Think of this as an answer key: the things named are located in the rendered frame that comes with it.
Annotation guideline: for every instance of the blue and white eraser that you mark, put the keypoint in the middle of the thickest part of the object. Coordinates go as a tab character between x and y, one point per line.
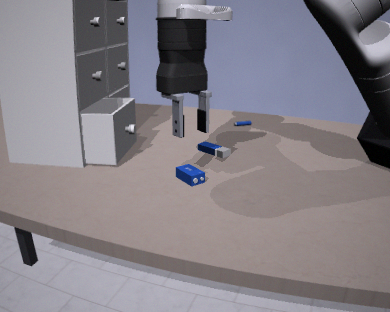
214	149

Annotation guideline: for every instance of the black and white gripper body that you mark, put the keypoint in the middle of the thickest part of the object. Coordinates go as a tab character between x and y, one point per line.
182	70

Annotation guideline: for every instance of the small grey chest of drawers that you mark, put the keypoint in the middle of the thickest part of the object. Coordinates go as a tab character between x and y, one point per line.
38	81

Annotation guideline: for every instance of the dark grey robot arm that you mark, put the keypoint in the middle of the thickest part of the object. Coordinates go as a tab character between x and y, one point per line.
366	57

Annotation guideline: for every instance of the grey drawer front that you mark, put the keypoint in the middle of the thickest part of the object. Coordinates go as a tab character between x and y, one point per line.
116	16
120	93
105	136
88	13
117	61
91	75

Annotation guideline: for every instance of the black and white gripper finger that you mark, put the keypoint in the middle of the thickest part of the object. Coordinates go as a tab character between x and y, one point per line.
177	113
203	110

